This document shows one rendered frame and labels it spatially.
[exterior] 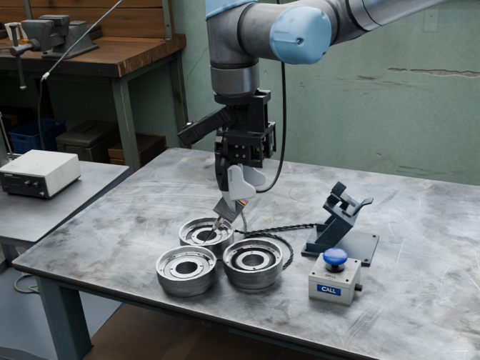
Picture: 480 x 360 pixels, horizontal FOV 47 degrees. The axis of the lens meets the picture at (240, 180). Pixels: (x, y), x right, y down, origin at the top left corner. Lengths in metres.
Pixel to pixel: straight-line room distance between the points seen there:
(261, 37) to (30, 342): 1.39
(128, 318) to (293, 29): 0.84
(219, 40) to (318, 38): 0.15
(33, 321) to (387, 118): 1.64
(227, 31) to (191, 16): 1.95
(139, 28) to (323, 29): 2.07
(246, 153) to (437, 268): 0.40
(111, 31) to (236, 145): 2.06
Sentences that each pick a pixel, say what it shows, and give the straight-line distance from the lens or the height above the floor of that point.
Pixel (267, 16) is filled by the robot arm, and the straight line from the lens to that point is 0.77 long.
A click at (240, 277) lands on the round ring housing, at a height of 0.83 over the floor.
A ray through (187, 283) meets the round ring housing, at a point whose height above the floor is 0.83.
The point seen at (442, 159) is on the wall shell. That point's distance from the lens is 2.57.
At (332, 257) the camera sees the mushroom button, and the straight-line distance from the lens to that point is 0.91.
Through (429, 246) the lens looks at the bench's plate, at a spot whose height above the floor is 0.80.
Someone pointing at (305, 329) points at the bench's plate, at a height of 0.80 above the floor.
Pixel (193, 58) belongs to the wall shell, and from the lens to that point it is 2.80.
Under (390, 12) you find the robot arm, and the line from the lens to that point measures 0.81.
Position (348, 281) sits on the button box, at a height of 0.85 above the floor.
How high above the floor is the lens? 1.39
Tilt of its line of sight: 26 degrees down
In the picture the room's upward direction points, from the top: 4 degrees counter-clockwise
